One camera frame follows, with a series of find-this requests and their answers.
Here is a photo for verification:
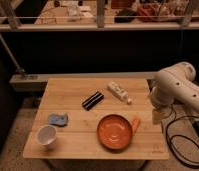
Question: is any orange ceramic bowl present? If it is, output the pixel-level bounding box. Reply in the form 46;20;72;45
97;114;133;150

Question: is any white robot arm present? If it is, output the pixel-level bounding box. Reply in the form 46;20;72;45
150;62;199;124

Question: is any white plastic bottle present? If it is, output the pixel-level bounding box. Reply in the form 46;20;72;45
107;81;132;105

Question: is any black rectangular box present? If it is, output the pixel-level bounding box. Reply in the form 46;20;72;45
82;91;104;111

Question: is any wooden table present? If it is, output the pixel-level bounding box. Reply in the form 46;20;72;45
23;78;169;160

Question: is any orange carrot toy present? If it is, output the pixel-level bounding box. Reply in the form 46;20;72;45
132;117;141;133

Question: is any blue cloth rag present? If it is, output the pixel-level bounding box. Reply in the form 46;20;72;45
48;114;68;127

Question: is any grey metal beam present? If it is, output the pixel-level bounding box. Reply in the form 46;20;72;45
9;72;155;92

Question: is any diagonal metal strut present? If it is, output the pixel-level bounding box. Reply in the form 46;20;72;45
0;33;25;77

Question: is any cluttered back workbench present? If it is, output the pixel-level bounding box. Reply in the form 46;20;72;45
0;0;199;31

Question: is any black cable on floor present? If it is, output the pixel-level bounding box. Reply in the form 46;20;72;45
161;107;199;169

